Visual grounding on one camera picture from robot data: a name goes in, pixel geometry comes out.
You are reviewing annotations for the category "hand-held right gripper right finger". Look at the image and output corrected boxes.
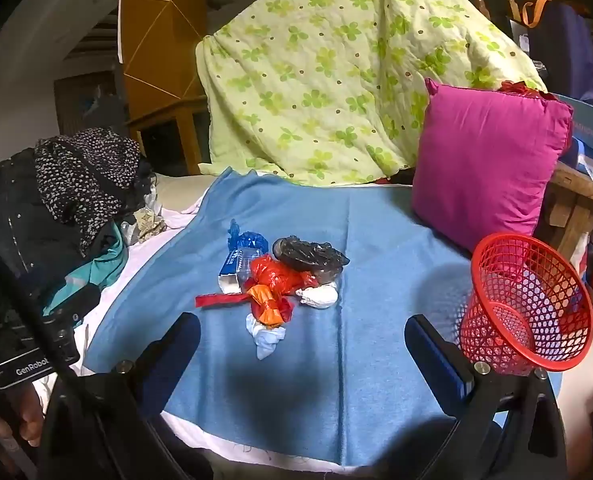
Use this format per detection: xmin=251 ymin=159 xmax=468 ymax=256
xmin=404 ymin=314 xmax=570 ymax=480

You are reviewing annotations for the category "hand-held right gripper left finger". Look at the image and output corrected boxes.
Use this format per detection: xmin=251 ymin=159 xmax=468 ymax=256
xmin=36 ymin=311 xmax=214 ymax=480

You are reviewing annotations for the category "red ribbon bag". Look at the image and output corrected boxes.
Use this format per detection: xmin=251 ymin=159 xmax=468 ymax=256
xmin=195 ymin=291 xmax=252 ymax=309

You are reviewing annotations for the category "pale blue plastic bag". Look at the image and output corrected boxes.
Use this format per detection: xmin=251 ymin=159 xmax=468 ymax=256
xmin=245 ymin=312 xmax=288 ymax=361

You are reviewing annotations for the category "white and blue carton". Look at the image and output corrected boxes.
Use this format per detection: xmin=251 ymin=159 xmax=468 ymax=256
xmin=218 ymin=247 xmax=257 ymax=295

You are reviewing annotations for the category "red mesh plastic basket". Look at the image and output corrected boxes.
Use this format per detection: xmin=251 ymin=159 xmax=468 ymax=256
xmin=459 ymin=232 xmax=593 ymax=377

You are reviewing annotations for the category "orange plastic bag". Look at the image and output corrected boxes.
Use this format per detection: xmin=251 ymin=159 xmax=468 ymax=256
xmin=249 ymin=285 xmax=294 ymax=326

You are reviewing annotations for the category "white plastic bag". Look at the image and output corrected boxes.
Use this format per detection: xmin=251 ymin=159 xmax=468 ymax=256
xmin=296 ymin=281 xmax=338 ymax=309

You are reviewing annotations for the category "black plastic bag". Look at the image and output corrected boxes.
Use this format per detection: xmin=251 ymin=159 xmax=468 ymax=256
xmin=272 ymin=235 xmax=350 ymax=283

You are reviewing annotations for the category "person's left hand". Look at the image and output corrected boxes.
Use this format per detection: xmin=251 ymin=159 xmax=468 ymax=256
xmin=0 ymin=385 xmax=46 ymax=450

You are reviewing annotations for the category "blue blanket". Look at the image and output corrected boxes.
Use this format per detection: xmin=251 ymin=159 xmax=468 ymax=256
xmin=84 ymin=167 xmax=562 ymax=468

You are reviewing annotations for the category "teal cloth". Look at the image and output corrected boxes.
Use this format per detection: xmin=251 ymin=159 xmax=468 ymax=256
xmin=41 ymin=222 xmax=130 ymax=316

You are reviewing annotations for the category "beige patterned cloth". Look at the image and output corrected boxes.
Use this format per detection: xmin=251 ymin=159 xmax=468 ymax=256
xmin=126 ymin=207 xmax=167 ymax=243

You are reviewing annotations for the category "black jacket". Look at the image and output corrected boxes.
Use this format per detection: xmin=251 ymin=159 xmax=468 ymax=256
xmin=0 ymin=147 xmax=122 ymax=311

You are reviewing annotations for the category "beige cushion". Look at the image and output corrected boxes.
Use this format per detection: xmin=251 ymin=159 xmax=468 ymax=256
xmin=154 ymin=172 xmax=224 ymax=211

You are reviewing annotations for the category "black dotted cloth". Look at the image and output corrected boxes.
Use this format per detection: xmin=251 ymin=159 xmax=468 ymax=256
xmin=34 ymin=127 xmax=142 ymax=256

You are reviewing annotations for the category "magenta pillow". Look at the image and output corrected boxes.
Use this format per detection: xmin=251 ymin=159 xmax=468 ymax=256
xmin=411 ymin=77 xmax=575 ymax=253

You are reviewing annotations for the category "wooden bench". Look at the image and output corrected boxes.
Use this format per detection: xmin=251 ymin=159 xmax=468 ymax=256
xmin=537 ymin=162 xmax=593 ymax=261

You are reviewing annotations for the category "dark framed picture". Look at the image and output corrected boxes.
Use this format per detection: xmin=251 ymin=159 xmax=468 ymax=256
xmin=54 ymin=70 xmax=127 ymax=136

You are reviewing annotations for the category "teal cardboard box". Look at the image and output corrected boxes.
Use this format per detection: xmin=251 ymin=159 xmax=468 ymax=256
xmin=551 ymin=92 xmax=593 ymax=153

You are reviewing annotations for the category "crumpled red plastic bag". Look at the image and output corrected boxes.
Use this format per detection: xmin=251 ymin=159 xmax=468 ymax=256
xmin=497 ymin=80 xmax=547 ymax=101

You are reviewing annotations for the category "green clover print quilt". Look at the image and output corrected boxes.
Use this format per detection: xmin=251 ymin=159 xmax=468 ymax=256
xmin=195 ymin=0 xmax=547 ymax=187

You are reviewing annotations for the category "orange wooden cabinet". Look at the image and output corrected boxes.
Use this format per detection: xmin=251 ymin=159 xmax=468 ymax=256
xmin=119 ymin=0 xmax=210 ymax=121

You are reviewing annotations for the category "black cable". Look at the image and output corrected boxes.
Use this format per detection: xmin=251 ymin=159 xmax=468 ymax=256
xmin=0 ymin=230 xmax=77 ymax=383

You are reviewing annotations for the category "wooden chair frame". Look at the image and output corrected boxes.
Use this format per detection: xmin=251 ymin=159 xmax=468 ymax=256
xmin=126 ymin=95 xmax=212 ymax=176

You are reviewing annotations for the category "navy bag with orange handles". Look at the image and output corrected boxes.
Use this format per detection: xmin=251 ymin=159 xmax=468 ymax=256
xmin=521 ymin=0 xmax=593 ymax=106

